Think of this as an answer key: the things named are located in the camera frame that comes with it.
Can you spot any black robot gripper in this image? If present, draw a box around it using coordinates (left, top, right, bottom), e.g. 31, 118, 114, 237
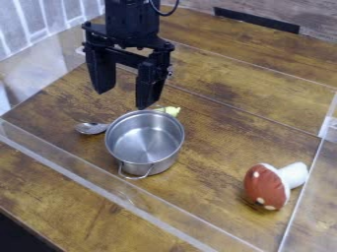
82, 0, 176, 109

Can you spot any green handled metal spoon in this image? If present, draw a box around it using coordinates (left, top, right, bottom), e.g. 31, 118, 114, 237
76, 105, 181, 135

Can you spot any small steel pot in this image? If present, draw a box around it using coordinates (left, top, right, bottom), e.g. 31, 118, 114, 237
105, 110, 187, 180

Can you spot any plush red mushroom toy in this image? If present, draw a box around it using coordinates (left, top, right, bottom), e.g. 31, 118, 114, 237
244, 162, 308, 211

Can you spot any clear acrylic barrier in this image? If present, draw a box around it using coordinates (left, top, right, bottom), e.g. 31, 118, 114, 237
2, 90, 337, 252

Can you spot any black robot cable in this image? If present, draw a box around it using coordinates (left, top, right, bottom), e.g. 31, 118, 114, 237
149, 0, 181, 17

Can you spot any black wall slot strip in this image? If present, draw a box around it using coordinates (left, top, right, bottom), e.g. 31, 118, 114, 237
213, 7, 300, 34

